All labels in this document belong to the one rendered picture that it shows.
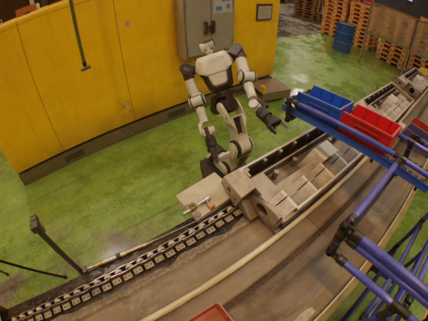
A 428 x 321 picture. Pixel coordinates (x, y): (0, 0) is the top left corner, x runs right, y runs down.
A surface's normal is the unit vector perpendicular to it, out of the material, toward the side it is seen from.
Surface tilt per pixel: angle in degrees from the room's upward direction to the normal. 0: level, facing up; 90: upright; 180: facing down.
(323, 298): 1
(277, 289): 0
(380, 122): 88
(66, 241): 0
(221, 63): 62
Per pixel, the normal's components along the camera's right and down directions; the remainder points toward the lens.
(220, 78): -0.03, 0.26
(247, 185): -0.02, -0.28
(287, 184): 0.09, -0.62
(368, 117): -0.82, 0.37
